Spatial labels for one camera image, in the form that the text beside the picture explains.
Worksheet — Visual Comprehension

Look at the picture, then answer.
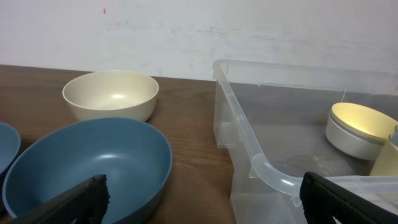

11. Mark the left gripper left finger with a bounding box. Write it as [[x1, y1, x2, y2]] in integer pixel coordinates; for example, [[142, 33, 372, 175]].
[[9, 174, 110, 224]]

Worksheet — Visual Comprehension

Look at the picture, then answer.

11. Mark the dark blue bowl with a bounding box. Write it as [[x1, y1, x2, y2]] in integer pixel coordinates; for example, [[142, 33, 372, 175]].
[[2, 118, 172, 223], [0, 122, 21, 186]]

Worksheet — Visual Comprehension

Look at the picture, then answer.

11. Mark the yellow small bowl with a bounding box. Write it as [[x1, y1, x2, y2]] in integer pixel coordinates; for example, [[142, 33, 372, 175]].
[[330, 102, 397, 142]]

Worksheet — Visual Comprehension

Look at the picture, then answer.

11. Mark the clear plastic storage bin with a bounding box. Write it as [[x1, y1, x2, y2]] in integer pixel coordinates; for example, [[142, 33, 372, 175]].
[[213, 60, 397, 223]]

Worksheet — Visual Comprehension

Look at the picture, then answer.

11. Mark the white small bowl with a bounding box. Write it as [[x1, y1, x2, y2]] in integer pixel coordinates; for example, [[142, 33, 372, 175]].
[[325, 112, 386, 160]]

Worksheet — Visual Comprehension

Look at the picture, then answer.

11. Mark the yellow cup front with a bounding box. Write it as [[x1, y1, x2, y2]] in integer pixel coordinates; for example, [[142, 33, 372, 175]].
[[370, 137, 397, 176]]

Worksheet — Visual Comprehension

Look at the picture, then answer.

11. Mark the cream large bowl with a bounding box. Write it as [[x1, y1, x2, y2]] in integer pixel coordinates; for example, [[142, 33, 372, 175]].
[[62, 70, 159, 121]]

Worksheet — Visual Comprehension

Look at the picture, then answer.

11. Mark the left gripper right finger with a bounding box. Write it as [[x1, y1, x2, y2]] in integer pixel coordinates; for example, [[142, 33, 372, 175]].
[[300, 172, 397, 224]]

